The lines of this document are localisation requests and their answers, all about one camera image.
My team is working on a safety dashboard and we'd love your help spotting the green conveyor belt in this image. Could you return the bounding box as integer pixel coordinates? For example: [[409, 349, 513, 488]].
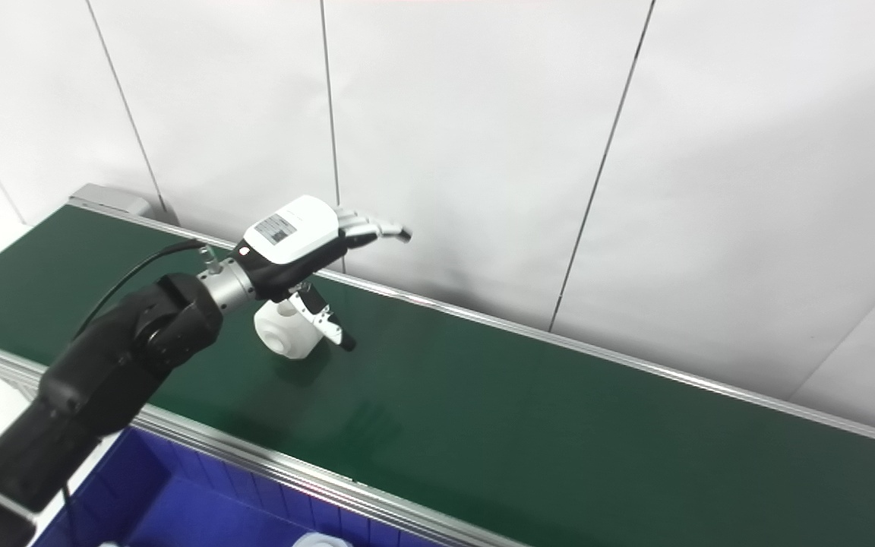
[[0, 194, 875, 547], [0, 204, 875, 547]]

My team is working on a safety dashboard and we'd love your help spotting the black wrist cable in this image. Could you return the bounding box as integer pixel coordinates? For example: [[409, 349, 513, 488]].
[[71, 238, 220, 343]]

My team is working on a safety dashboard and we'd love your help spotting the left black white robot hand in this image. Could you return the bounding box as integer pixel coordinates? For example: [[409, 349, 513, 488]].
[[232, 195, 413, 353]]

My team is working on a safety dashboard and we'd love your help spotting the grey conveyor end cover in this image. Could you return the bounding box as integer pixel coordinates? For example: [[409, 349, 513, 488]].
[[68, 183, 155, 218]]

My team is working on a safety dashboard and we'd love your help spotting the blue bin with white parts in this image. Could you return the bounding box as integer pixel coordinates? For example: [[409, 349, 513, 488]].
[[31, 425, 450, 547]]

